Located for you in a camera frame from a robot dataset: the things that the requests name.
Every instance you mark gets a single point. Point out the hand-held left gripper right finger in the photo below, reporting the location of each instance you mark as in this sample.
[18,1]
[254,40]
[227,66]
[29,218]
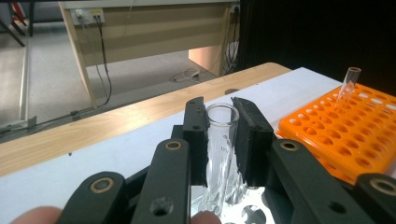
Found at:
[253,149]

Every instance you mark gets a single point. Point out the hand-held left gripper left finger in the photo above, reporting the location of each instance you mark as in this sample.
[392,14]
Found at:
[197,149]

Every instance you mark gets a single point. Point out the clear glass test tube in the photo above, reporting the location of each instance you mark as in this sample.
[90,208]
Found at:
[348,84]
[222,149]

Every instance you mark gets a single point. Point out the orange plastic test tube rack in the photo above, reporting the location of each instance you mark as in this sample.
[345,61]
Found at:
[327,141]

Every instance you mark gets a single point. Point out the white table mat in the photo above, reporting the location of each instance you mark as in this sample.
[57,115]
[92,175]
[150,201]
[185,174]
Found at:
[109,161]

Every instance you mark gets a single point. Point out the beige wooden desk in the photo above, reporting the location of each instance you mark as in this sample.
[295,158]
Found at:
[155,37]

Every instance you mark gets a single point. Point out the black curtain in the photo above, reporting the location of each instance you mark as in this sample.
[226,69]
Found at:
[311,31]

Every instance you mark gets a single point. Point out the white socket box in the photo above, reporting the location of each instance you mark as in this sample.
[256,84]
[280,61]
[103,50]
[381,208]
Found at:
[87,15]

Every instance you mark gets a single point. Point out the black stand legs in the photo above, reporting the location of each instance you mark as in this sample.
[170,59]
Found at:
[30,18]

